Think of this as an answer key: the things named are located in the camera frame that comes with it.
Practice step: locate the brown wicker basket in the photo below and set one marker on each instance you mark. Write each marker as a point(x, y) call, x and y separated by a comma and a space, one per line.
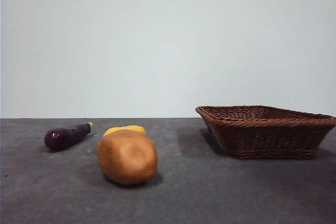
point(265, 137)

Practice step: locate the brown potato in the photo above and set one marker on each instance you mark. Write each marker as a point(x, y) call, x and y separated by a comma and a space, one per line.
point(126, 157)

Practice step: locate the yellow squash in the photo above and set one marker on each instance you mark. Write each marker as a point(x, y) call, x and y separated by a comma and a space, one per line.
point(116, 130)

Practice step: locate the purple eggplant with green stem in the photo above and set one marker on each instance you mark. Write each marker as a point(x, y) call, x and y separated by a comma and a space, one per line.
point(64, 138)

